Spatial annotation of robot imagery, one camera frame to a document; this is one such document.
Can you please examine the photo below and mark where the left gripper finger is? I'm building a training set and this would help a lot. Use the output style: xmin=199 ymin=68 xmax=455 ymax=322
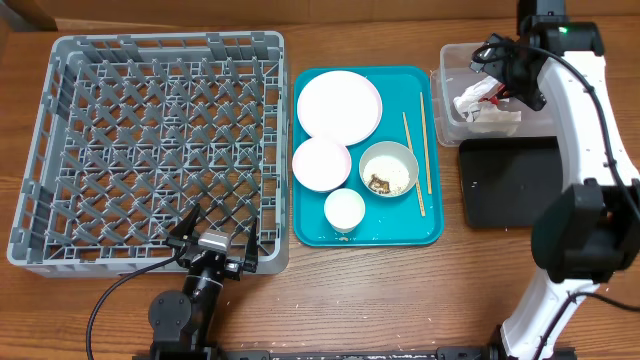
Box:
xmin=243 ymin=220 xmax=259 ymax=273
xmin=166 ymin=204 xmax=201 ymax=246

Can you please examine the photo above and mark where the red snack wrapper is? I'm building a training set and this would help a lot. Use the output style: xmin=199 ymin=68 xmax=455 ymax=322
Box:
xmin=479 ymin=84 xmax=510 ymax=105

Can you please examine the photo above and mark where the white napkin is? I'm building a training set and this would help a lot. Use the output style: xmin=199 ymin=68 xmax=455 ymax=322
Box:
xmin=453 ymin=76 xmax=522 ymax=136

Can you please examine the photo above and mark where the white cup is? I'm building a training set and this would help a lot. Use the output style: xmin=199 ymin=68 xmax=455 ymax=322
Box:
xmin=324 ymin=188 xmax=366 ymax=233

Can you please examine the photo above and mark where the small white plate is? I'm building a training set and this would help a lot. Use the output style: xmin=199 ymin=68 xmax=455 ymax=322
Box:
xmin=292 ymin=137 xmax=352 ymax=192

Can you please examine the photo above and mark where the grey bowl with food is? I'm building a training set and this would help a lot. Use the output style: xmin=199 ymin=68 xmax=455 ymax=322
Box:
xmin=359 ymin=141 xmax=419 ymax=198

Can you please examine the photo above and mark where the large white plate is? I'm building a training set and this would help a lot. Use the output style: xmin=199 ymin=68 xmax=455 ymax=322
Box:
xmin=296 ymin=70 xmax=383 ymax=146

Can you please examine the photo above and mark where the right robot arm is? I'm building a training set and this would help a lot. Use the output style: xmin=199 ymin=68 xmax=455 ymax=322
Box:
xmin=471 ymin=0 xmax=639 ymax=360

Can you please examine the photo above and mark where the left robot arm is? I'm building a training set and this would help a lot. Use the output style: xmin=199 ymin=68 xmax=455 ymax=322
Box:
xmin=148 ymin=206 xmax=258 ymax=360

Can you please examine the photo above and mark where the black waste tray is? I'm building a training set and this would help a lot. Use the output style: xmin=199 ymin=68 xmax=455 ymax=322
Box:
xmin=458 ymin=137 xmax=563 ymax=229

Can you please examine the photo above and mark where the clear plastic bin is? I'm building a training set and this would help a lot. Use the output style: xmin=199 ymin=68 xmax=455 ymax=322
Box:
xmin=431 ymin=43 xmax=555 ymax=147

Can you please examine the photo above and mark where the right wooden chopstick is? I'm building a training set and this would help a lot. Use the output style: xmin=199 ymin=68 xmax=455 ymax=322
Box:
xmin=419 ymin=92 xmax=432 ymax=195

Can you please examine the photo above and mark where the wooden chopstick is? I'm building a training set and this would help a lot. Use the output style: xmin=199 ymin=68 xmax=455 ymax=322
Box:
xmin=401 ymin=111 xmax=427 ymax=218
xmin=419 ymin=92 xmax=432 ymax=195

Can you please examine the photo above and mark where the grey plastic dish rack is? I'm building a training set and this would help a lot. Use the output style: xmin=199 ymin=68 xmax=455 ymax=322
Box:
xmin=7 ymin=31 xmax=290 ymax=277

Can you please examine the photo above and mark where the teal serving tray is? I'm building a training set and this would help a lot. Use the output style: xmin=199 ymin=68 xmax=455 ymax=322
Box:
xmin=292 ymin=65 xmax=444 ymax=247

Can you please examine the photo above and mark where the left wooden chopstick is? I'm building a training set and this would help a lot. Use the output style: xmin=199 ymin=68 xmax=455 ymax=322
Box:
xmin=401 ymin=111 xmax=427 ymax=218

